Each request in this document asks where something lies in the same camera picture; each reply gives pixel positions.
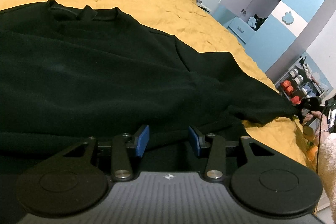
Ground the black long sleeve sweater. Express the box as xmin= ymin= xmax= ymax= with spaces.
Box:
xmin=0 ymin=0 xmax=302 ymax=224

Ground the person right hand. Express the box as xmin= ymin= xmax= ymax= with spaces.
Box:
xmin=303 ymin=111 xmax=329 ymax=141

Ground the white blue wardrobe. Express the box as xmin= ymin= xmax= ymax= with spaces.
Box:
xmin=213 ymin=0 xmax=335 ymax=81

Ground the small storage shelf rack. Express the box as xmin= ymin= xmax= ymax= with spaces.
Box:
xmin=275 ymin=53 xmax=333 ymax=105

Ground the orange plush toy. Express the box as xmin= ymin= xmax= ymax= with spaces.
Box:
xmin=304 ymin=135 xmax=319 ymax=165

